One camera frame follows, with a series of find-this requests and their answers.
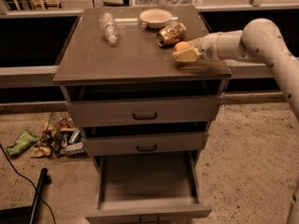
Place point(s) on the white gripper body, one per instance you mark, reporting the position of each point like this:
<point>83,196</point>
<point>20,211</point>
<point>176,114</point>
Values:
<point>207,49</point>

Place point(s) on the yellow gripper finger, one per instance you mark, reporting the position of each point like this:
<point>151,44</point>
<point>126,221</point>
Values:
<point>186,56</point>
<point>196,43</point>

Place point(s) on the orange fruit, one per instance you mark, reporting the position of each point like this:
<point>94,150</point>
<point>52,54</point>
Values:
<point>181,46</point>

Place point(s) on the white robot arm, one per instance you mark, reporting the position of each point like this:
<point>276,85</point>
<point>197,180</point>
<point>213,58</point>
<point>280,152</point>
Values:
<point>260,41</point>

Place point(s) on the grey top drawer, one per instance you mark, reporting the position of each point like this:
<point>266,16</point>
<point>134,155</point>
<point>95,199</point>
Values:
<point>144,103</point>

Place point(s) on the grey drawer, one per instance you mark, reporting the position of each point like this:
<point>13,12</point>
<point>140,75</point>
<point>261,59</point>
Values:
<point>144,103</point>
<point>145,138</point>
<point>149,188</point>

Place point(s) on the grey drawer cabinet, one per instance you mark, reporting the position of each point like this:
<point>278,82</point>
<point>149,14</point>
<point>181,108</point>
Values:
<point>90,60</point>

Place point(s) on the grey middle drawer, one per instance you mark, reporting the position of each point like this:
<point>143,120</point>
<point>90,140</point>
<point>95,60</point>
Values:
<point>145,138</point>

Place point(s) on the grey bottom drawer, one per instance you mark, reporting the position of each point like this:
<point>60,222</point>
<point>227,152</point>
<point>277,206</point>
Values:
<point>149,188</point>

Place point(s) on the crushed brown soda can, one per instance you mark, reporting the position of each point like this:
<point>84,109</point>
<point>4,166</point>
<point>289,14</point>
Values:
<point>171,34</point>

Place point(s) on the white paper bowl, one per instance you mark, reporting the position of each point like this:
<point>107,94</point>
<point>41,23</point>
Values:
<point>155,18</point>

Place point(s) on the clear plastic water bottle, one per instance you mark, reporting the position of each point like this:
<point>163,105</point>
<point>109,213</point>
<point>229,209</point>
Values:
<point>109,28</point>

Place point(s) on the crumpled yellow wrapper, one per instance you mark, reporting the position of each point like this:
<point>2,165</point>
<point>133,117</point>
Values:
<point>39,152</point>

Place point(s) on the green snack bag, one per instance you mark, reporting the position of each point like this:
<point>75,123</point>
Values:
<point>24,141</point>

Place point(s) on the wire basket with trash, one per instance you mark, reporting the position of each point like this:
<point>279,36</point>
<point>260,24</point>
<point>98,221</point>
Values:
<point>64,136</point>

